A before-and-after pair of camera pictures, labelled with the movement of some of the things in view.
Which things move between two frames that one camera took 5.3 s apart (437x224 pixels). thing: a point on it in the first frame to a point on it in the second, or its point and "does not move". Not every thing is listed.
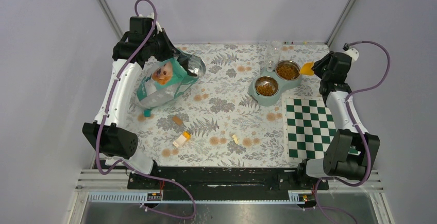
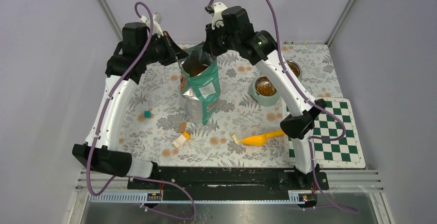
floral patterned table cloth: x=217 y=123 does not move
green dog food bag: x=162 y=81 to x=200 y=82
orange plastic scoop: x=306 y=69 to x=261 y=139
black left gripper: x=170 y=51 does not move
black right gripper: x=318 y=65 to x=210 y=45
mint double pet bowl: x=265 y=88 does not move
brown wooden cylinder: x=177 y=120 to x=182 y=127
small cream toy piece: x=235 y=138 does not move
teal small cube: x=147 y=113 does not move
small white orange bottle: x=185 y=136 does not move
